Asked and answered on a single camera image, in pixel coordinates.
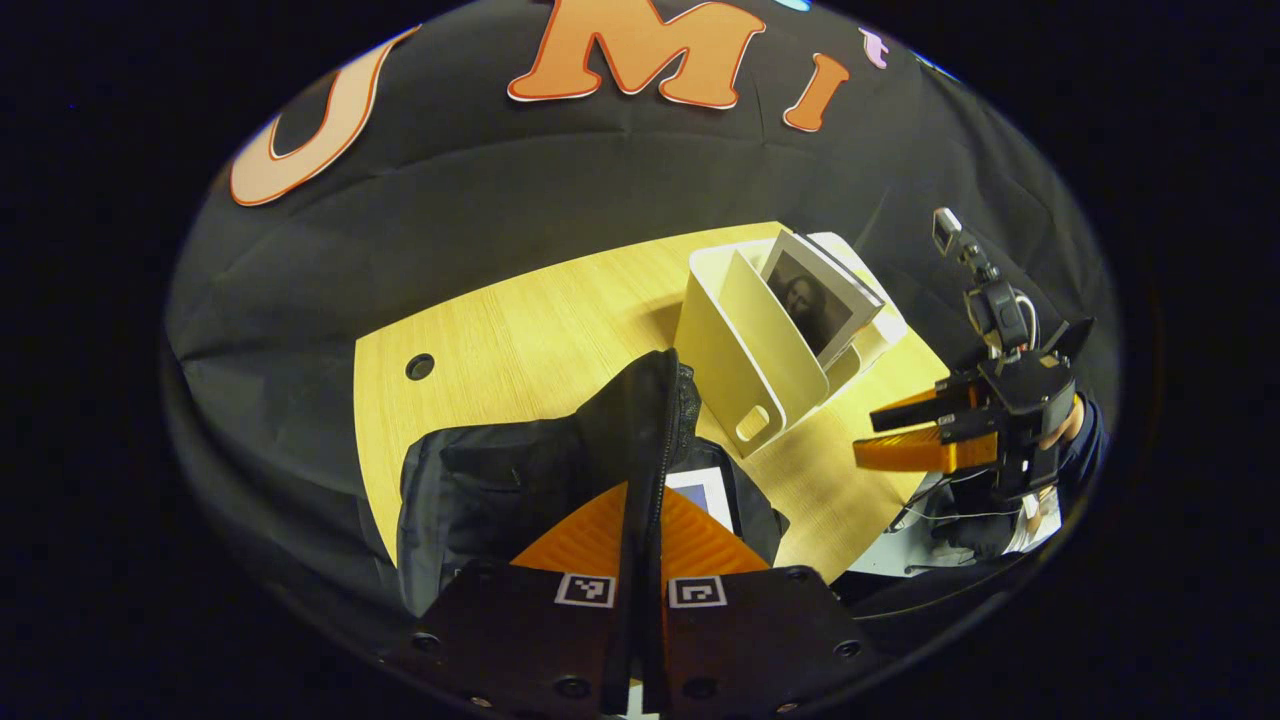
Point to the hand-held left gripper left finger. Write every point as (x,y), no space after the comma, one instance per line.
(500,630)

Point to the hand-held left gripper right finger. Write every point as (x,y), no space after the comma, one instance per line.
(760,630)

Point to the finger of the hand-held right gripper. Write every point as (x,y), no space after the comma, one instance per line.
(930,408)
(920,450)

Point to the black schoolbag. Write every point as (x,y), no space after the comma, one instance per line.
(500,480)

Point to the blue cover book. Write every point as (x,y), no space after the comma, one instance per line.
(700,490)

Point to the portrait cover book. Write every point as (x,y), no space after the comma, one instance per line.
(815,305)

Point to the white bookshelf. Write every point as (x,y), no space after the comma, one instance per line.
(720,350)

